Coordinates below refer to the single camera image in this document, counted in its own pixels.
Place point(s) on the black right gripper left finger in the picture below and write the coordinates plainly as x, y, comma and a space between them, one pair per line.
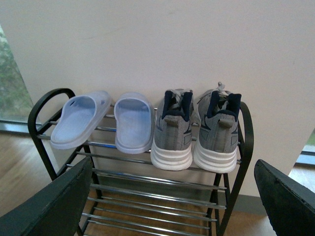
55, 210

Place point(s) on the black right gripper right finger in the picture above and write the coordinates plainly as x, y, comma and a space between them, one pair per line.
289, 205

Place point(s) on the grey knit sneaker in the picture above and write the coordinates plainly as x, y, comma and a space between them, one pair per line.
172, 143
216, 147

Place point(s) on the light blue slipper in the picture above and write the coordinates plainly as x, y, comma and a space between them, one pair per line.
80, 116
134, 116

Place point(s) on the black metal shoe rack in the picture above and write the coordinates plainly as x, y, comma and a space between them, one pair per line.
128, 193

